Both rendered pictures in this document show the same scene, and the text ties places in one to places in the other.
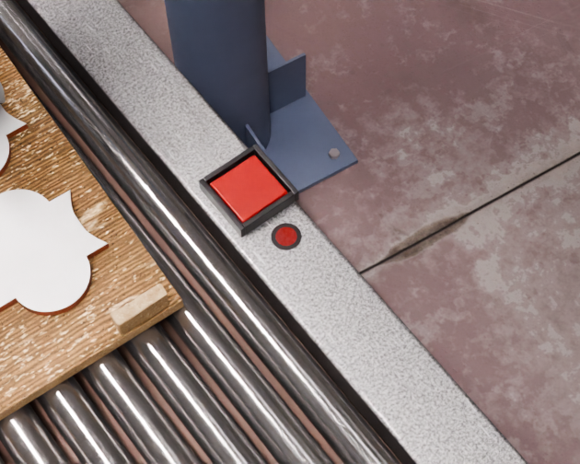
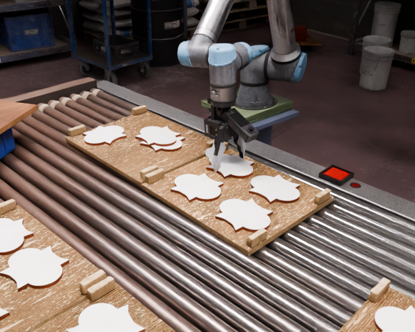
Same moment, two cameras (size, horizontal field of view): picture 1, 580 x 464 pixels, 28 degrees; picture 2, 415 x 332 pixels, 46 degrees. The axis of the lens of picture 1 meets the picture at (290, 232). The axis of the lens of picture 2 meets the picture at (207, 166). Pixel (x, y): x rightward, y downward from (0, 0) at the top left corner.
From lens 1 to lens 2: 0.94 m
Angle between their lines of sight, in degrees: 34
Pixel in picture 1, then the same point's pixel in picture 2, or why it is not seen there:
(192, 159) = (311, 171)
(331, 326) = (385, 203)
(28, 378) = (292, 217)
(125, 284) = (311, 194)
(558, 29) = not seen: hidden behind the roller
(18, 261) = (271, 190)
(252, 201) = (340, 176)
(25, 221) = (268, 182)
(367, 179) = not seen: hidden behind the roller
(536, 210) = not seen: hidden behind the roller
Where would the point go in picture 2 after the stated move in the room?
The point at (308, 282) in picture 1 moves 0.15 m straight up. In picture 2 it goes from (370, 194) to (380, 147)
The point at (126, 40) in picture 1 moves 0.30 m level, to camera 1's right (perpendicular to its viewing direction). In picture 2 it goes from (271, 149) to (355, 143)
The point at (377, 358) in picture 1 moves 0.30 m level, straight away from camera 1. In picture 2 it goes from (407, 208) to (376, 157)
